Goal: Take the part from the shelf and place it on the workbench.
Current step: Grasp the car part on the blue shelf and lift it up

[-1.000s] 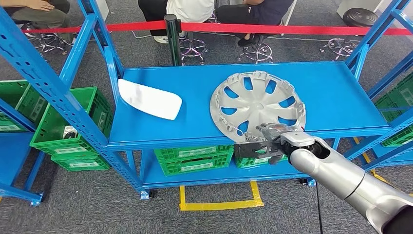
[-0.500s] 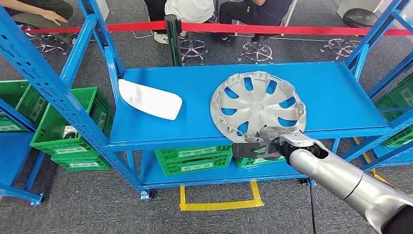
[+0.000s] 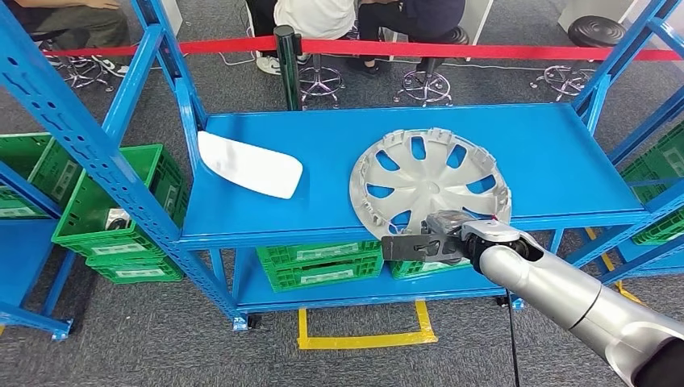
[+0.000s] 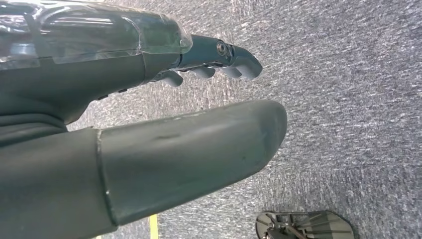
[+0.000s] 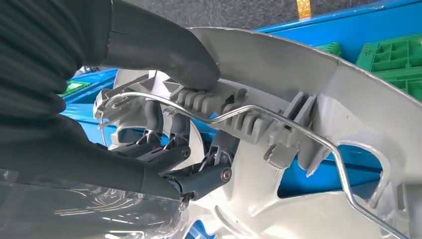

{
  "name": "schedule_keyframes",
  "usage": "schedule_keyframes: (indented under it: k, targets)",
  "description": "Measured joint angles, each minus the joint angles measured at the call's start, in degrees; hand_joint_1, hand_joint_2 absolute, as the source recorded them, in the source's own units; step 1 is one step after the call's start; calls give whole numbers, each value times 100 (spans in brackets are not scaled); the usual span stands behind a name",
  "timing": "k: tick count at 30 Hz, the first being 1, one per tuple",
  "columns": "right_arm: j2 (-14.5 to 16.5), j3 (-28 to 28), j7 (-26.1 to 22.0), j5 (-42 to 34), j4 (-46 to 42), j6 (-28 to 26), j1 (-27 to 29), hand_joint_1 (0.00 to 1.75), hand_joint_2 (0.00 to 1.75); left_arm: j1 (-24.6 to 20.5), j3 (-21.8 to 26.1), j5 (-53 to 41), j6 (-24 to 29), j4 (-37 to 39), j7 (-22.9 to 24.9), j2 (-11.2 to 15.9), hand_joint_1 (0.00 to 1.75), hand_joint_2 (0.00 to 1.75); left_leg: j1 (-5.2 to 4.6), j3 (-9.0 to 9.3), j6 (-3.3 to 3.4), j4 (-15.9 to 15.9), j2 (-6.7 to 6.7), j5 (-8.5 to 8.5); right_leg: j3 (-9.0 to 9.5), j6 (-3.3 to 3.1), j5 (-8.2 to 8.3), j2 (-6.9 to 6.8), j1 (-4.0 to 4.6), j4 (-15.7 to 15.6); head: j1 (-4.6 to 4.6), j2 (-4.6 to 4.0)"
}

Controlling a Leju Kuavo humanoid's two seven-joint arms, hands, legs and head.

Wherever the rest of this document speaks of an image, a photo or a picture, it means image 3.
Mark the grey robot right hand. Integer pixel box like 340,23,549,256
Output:
422,210,477,267

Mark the silver plastic wheel hubcap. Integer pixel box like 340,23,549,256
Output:
348,127,513,244

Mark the blue metal shelf rack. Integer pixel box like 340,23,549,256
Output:
611,232,684,279
0,160,76,343
0,0,684,333

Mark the green plastic crate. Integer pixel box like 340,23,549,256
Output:
619,121,684,204
52,144,188,260
390,257,471,280
85,251,185,285
0,133,81,220
256,240,382,268
262,255,385,293
632,208,684,246

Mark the black stool chrome base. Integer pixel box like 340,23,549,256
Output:
40,40,116,93
298,53,344,110
530,15,628,102
394,25,471,106

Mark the red barrier belt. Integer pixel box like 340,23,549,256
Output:
45,34,682,62

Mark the white plastic mirror cover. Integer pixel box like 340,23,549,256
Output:
196,131,304,201

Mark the person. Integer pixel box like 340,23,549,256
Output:
347,0,467,76
245,0,358,76
13,0,132,77

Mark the white board panel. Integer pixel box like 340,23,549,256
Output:
160,0,184,35

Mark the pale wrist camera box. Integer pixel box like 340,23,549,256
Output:
460,220,523,245

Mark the dark grey wrist bracket plate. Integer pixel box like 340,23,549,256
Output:
381,233,465,264

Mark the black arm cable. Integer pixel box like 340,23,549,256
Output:
502,288,523,387

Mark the black barrier post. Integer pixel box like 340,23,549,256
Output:
273,25,304,111

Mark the white floor cable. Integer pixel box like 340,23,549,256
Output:
219,50,257,68

